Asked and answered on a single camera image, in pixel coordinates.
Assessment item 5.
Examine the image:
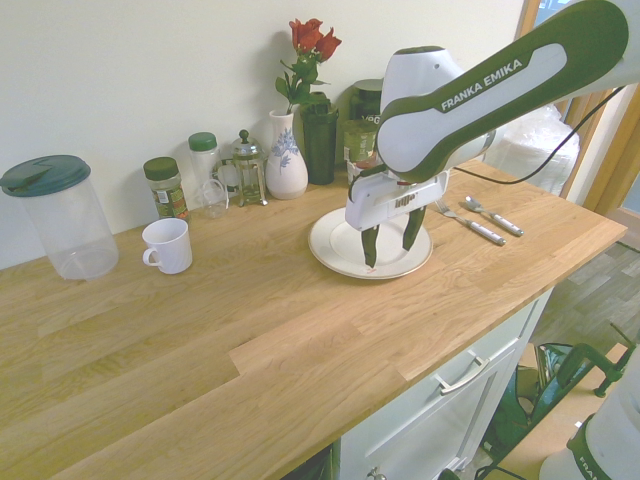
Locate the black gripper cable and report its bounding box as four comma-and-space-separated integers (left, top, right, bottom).
452, 85, 626, 186

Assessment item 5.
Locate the white gold-rimmed plate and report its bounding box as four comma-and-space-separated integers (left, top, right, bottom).
307, 205, 434, 280

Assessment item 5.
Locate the red yogurt cup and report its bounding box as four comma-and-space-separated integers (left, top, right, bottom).
345, 158, 384, 189

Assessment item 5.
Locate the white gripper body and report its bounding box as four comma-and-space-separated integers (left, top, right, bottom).
343, 168, 454, 233

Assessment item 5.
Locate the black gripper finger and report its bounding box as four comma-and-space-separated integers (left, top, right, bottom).
401, 203, 429, 254
358, 222, 381, 269

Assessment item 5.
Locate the spice jar dark lid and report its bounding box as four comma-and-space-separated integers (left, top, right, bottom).
142, 156, 191, 224

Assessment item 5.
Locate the metal drawer handle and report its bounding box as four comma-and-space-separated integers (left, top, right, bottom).
432, 349, 490, 396

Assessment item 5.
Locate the white drawer with handle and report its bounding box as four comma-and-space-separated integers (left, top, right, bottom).
339, 284, 556, 480

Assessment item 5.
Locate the white-handled metal fork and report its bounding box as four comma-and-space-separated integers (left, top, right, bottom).
433, 199, 507, 247

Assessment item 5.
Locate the clear jar green lid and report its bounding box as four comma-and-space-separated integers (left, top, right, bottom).
187, 131, 222, 201

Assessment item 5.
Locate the white ceramic mug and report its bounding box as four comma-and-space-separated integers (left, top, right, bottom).
141, 217, 194, 276

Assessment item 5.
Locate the small clear plastic cup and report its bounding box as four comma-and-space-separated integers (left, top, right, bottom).
201, 179, 231, 220

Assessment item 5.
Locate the clear pitcher dark green lid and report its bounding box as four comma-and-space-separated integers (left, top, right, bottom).
0, 153, 120, 282

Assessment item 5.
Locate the green bar clamp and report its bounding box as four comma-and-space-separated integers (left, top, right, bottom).
532, 322, 639, 426

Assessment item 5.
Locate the glass french press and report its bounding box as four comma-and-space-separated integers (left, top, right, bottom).
219, 128, 271, 209

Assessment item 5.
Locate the white-handled metal spoon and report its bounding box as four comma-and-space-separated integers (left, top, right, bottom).
463, 194, 525, 238

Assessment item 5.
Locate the black shaker bottle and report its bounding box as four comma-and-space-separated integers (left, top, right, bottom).
299, 92, 341, 186

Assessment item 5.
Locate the green oatmeal cup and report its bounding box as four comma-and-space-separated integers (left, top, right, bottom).
342, 118, 381, 164

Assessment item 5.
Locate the red roses bouquet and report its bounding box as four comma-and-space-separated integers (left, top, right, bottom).
274, 17, 344, 116

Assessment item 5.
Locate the white vase blue flower print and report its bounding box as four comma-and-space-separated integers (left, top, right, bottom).
264, 108, 309, 201

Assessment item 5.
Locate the large black protein tub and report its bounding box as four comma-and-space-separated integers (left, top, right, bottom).
349, 78, 385, 124

